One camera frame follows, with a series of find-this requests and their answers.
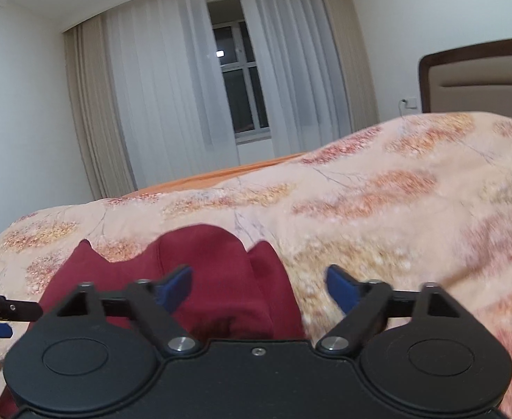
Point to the beige curtain right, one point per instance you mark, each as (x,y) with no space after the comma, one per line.
(354,62)

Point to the white sheer curtain left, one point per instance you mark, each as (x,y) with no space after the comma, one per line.
(170,90)

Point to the brown padded headboard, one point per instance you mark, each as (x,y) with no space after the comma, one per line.
(474,78)

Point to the white sheer curtain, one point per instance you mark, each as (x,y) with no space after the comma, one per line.
(170,90)
(301,77)

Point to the white sheer curtain right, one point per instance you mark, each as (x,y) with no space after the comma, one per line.
(301,77)

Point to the beige curtain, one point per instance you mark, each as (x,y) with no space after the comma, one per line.
(94,110)
(354,62)

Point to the orange bed sheet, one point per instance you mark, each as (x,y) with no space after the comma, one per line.
(211,178)

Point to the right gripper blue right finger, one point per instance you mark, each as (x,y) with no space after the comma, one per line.
(365,307)

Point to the white wall socket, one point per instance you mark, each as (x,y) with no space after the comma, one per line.
(407,105)

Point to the dark window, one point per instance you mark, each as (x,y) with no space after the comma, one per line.
(237,59)

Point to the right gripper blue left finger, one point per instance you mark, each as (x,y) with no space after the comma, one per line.
(152,303)

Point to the beige curtain left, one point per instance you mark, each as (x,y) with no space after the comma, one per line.
(94,110)

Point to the floral peach duvet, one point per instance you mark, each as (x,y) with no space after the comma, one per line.
(416,199)

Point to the dark red garment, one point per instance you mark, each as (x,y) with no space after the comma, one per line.
(237,293)

